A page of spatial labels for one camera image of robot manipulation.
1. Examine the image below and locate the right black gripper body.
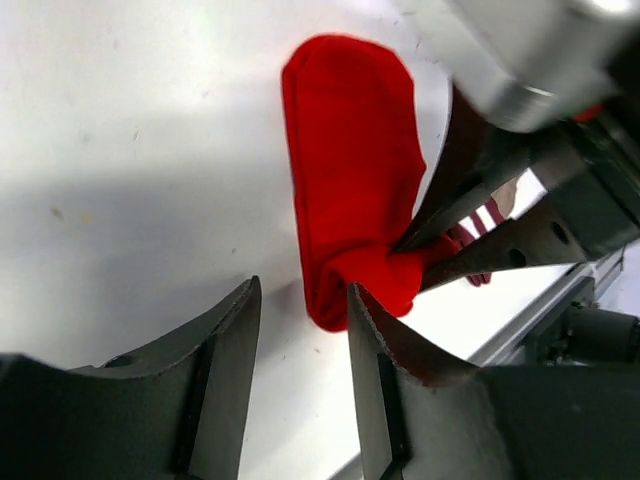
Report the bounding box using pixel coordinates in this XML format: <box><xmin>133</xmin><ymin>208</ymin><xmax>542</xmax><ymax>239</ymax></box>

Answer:
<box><xmin>524</xmin><ymin>99</ymin><xmax>639</xmax><ymax>260</ymax></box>

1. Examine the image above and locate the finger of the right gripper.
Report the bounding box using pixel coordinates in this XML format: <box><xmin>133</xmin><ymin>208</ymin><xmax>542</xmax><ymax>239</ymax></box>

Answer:
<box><xmin>394</xmin><ymin>87</ymin><xmax>530</xmax><ymax>252</ymax></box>
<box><xmin>421</xmin><ymin>196</ymin><xmax>587</xmax><ymax>291</ymax></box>

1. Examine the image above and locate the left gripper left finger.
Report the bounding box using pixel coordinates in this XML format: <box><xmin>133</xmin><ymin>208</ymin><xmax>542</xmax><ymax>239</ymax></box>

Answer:
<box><xmin>64</xmin><ymin>277</ymin><xmax>262</xmax><ymax>475</ymax></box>

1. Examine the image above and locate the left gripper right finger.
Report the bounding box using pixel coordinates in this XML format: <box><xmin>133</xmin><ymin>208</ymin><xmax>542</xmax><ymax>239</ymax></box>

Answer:
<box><xmin>347</xmin><ymin>284</ymin><xmax>478</xmax><ymax>479</ymax></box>

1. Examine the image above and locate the red christmas sock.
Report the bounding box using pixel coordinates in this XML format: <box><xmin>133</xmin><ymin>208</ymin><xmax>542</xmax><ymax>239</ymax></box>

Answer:
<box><xmin>281</xmin><ymin>35</ymin><xmax>458</xmax><ymax>332</ymax></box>

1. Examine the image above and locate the brown striped sock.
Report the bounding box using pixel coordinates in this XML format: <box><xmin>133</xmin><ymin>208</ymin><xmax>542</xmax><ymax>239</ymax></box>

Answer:
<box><xmin>447</xmin><ymin>177</ymin><xmax>519</xmax><ymax>287</ymax></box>

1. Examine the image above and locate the aluminium frame rail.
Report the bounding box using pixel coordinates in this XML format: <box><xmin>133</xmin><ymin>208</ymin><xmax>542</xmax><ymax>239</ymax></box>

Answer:
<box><xmin>338</xmin><ymin>251</ymin><xmax>639</xmax><ymax>479</ymax></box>

